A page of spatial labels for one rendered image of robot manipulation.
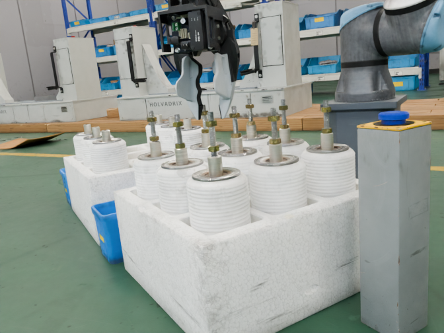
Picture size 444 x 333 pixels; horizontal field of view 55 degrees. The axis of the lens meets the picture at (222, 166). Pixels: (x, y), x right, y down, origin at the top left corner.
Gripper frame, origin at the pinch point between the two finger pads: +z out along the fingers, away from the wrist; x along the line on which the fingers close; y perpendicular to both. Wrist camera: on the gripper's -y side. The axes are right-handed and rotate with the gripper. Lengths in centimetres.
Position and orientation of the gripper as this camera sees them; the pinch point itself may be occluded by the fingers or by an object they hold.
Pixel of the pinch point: (211, 109)
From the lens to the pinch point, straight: 64.3
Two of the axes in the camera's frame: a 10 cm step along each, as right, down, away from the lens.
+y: -3.4, 2.4, -9.1
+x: 9.4, -0.1, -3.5
